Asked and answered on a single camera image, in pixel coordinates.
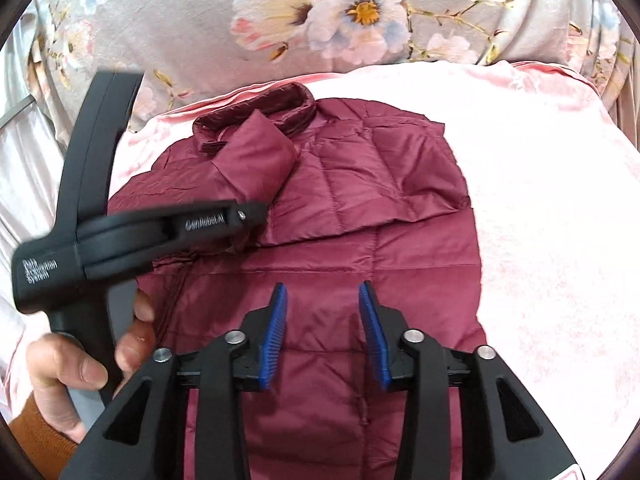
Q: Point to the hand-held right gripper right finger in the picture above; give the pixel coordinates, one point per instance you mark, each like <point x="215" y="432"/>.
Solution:
<point x="372" y="332"/>

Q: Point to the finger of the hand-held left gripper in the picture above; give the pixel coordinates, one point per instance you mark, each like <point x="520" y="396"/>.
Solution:
<point x="200" y="222"/>

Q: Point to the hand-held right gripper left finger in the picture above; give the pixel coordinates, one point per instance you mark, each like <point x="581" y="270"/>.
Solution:
<point x="274" y="332"/>

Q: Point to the maroon puffer jacket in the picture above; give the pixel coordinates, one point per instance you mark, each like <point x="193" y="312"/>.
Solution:
<point x="350" y="210"/>

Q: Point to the person's left forearm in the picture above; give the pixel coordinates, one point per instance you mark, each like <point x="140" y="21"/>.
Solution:
<point x="35" y="450"/>

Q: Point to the person's left hand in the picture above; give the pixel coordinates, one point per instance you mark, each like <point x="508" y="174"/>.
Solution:
<point x="65" y="365"/>

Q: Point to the white satin cloth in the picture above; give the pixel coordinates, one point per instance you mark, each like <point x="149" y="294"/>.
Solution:
<point x="25" y="185"/>

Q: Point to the floral bed sheet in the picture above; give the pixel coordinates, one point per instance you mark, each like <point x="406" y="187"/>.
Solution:
<point x="200" y="20"/>

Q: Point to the pink patterned blanket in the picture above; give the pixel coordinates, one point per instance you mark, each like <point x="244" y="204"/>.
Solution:
<point x="550" y="210"/>

